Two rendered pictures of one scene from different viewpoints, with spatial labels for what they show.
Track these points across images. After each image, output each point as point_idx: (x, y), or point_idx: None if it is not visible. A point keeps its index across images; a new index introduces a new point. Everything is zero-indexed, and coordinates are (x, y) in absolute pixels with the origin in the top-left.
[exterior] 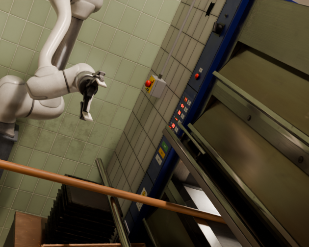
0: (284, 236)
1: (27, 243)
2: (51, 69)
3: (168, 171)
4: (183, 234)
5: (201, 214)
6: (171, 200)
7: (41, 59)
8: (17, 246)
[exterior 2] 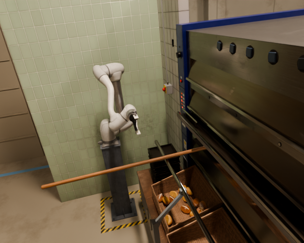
0: (241, 156)
1: (146, 184)
2: (115, 115)
3: None
4: (207, 156)
5: None
6: (196, 142)
7: (109, 112)
8: (143, 187)
